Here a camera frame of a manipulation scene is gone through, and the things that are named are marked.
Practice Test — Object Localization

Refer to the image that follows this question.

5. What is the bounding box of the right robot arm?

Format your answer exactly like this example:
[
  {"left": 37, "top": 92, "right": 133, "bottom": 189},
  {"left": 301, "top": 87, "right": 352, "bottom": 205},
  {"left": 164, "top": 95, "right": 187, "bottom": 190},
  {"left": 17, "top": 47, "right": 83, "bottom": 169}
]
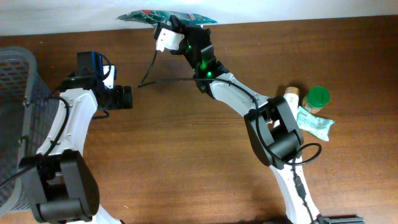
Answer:
[{"left": 169, "top": 16, "right": 325, "bottom": 223}]

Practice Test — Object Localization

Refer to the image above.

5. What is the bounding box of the white cream tube gold cap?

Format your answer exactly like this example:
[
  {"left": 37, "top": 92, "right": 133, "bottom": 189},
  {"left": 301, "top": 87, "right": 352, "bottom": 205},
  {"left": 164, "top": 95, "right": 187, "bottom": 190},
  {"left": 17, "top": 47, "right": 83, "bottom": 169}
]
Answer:
[{"left": 284, "top": 86, "right": 300, "bottom": 120}]

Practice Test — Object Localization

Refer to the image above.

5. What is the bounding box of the grey plastic mesh basket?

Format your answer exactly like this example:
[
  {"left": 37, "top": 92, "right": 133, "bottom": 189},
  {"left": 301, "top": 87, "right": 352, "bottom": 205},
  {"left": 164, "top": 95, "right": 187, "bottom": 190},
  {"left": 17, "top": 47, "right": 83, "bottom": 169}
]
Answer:
[{"left": 1, "top": 46, "right": 58, "bottom": 215}]

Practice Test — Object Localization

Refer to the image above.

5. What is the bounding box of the mint green tissue pack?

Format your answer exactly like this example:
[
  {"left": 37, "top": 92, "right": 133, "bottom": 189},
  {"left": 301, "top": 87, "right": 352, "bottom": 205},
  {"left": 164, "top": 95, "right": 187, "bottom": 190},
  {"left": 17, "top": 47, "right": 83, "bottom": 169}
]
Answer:
[{"left": 297, "top": 106, "right": 335, "bottom": 141}]

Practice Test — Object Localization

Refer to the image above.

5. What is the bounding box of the green 3M gloves packet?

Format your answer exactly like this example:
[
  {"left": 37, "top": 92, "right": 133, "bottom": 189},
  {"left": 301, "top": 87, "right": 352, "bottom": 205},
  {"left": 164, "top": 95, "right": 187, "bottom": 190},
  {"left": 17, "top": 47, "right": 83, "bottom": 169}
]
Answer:
[{"left": 117, "top": 10, "right": 218, "bottom": 26}]

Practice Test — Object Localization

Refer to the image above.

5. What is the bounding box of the green capped bottle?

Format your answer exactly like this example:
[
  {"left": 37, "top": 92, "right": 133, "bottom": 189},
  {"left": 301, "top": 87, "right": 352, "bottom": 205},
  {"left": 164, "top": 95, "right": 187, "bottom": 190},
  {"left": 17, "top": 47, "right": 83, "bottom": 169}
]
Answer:
[{"left": 301, "top": 86, "right": 330, "bottom": 114}]

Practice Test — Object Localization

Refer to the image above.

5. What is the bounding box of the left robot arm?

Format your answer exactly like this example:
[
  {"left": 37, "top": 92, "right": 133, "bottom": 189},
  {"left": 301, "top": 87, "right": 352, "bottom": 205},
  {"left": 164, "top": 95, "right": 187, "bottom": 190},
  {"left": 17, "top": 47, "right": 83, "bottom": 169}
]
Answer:
[{"left": 19, "top": 51, "right": 133, "bottom": 224}]

